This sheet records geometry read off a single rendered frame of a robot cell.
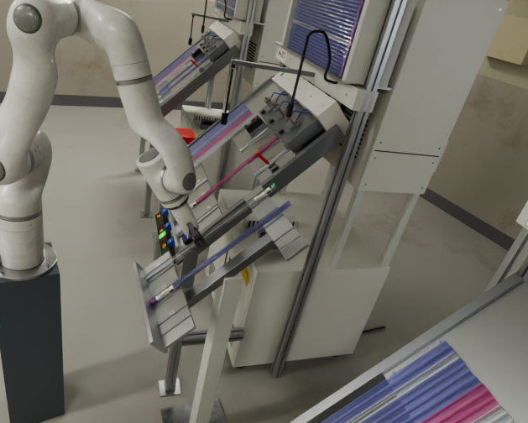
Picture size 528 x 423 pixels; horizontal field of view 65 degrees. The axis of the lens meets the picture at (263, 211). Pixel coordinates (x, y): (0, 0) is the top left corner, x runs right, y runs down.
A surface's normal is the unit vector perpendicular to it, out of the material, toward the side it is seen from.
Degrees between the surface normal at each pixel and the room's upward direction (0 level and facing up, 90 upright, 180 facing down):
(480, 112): 90
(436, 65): 90
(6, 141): 66
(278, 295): 90
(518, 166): 90
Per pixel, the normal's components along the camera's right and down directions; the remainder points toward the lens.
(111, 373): 0.21, -0.86
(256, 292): 0.29, 0.51
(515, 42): -0.83, 0.10
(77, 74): 0.51, 0.51
